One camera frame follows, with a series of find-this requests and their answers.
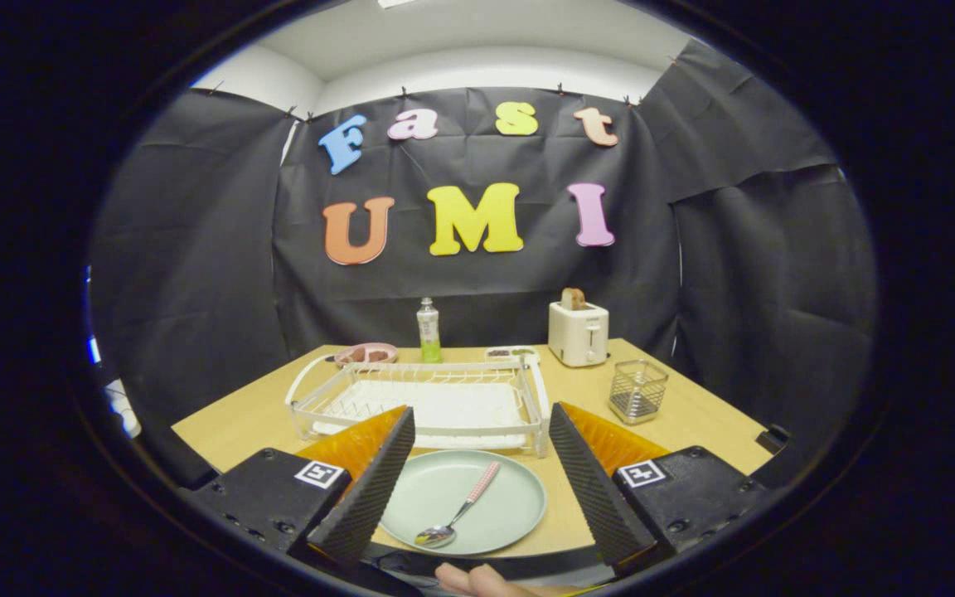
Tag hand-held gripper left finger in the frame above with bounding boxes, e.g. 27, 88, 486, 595
182, 405, 417, 569

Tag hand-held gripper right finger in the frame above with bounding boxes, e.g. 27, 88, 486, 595
548, 402, 768, 569

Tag light green plate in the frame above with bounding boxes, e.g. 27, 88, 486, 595
378, 449, 547, 556

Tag white wire dish rack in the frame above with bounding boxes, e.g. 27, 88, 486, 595
285, 354, 551, 459

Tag metal wire basket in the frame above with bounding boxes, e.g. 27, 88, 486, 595
608, 359, 670, 425

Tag spoon with pink checked handle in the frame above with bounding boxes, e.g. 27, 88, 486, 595
414, 461, 502, 550

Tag pink oval plate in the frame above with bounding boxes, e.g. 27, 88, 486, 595
334, 342, 400, 367

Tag white toaster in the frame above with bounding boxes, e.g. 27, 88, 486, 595
548, 300, 610, 368

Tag green drink bottle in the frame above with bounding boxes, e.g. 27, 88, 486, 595
417, 298, 443, 364

